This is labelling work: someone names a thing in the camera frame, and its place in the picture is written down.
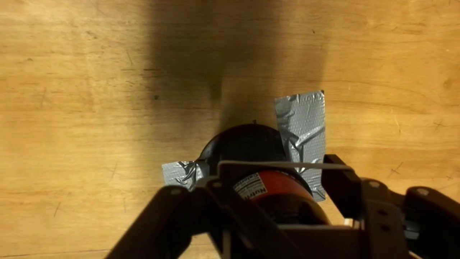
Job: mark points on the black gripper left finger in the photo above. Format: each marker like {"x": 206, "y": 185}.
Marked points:
{"x": 162, "y": 224}

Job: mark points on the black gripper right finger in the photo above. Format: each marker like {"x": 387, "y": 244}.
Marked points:
{"x": 382, "y": 211}

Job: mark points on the dark glass jar orange label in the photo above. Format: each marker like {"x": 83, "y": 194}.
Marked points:
{"x": 260, "y": 159}

